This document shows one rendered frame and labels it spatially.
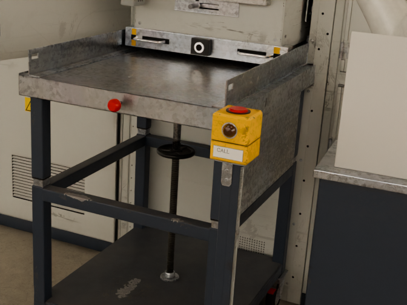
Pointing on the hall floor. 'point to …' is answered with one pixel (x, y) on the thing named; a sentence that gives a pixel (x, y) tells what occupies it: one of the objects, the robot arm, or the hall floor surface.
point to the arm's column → (358, 247)
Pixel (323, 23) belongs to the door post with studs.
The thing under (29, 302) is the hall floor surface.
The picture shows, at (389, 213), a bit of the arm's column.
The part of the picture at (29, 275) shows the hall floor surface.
